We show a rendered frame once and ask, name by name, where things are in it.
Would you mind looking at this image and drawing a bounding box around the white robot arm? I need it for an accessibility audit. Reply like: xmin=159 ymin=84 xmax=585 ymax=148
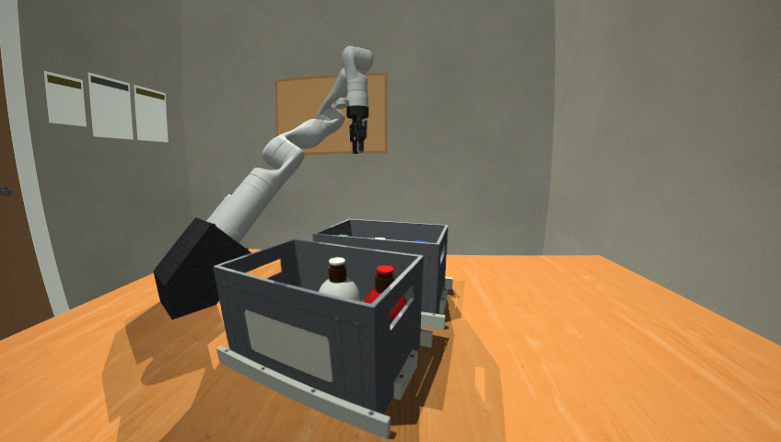
xmin=207 ymin=46 xmax=373 ymax=243

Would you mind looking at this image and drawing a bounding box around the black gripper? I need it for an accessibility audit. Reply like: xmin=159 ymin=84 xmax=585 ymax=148
xmin=346 ymin=105 xmax=368 ymax=154

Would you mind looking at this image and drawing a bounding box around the dark grey plastic crate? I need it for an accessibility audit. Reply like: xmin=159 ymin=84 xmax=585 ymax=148
xmin=220 ymin=238 xmax=424 ymax=414
xmin=325 ymin=219 xmax=449 ymax=314

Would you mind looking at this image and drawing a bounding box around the red bottle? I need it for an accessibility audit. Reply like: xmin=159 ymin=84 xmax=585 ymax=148
xmin=363 ymin=266 xmax=407 ymax=323

